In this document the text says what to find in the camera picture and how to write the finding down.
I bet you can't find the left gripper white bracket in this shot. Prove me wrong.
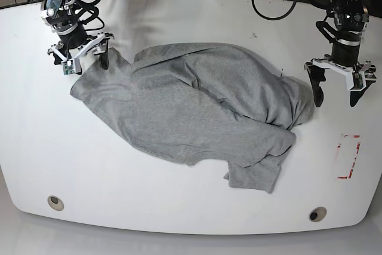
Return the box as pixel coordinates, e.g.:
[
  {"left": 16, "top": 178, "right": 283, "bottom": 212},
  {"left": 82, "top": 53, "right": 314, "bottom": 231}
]
[{"left": 304, "top": 44, "right": 377, "bottom": 107}]

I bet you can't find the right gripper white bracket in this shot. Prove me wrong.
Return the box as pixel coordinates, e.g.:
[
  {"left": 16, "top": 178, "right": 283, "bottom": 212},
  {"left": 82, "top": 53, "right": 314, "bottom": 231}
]
[{"left": 47, "top": 24, "right": 114, "bottom": 75}]

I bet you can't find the grey T-shirt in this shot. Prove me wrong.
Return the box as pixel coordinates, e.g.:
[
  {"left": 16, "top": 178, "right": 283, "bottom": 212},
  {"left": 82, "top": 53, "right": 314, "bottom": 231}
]
[{"left": 70, "top": 43, "right": 315, "bottom": 193}]

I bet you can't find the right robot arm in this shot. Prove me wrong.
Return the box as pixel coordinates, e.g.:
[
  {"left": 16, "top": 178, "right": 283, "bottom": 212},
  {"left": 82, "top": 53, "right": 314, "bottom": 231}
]
[{"left": 41, "top": 0, "right": 114, "bottom": 75}]

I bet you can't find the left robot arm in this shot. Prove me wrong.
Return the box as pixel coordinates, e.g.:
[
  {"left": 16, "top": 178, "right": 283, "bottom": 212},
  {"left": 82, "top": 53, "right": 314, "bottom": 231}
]
[{"left": 304, "top": 0, "right": 377, "bottom": 107}]

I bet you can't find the red tape marking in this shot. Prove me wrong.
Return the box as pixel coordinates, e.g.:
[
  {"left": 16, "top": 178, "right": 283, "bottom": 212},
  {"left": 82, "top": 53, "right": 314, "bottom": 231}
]
[{"left": 334, "top": 134, "right": 361, "bottom": 179}]

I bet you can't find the right table grommet hole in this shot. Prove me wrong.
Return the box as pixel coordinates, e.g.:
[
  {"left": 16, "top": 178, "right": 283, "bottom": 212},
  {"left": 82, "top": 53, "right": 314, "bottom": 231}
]
[{"left": 309, "top": 207, "right": 327, "bottom": 223}]

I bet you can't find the table grommet hole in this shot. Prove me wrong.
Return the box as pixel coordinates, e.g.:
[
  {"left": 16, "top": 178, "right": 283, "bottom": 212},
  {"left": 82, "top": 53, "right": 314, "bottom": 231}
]
[
  {"left": 309, "top": 207, "right": 327, "bottom": 223},
  {"left": 47, "top": 196, "right": 64, "bottom": 211}
]

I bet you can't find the left table grommet hole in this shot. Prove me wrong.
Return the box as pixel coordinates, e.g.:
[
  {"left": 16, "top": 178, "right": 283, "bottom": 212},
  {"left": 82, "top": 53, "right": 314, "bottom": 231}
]
[{"left": 47, "top": 196, "right": 64, "bottom": 211}]

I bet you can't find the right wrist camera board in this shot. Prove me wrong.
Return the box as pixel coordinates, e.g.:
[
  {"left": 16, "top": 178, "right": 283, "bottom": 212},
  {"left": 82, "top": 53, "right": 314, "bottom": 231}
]
[{"left": 61, "top": 60, "right": 76, "bottom": 75}]

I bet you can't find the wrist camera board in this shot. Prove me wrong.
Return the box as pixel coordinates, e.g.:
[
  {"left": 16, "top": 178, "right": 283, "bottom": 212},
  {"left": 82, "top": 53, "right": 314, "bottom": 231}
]
[
  {"left": 61, "top": 60, "right": 76, "bottom": 75},
  {"left": 353, "top": 73, "right": 365, "bottom": 91}
]

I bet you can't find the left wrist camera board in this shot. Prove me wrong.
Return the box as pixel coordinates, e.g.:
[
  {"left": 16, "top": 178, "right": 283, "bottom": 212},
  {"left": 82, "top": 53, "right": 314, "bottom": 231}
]
[{"left": 353, "top": 73, "right": 365, "bottom": 91}]

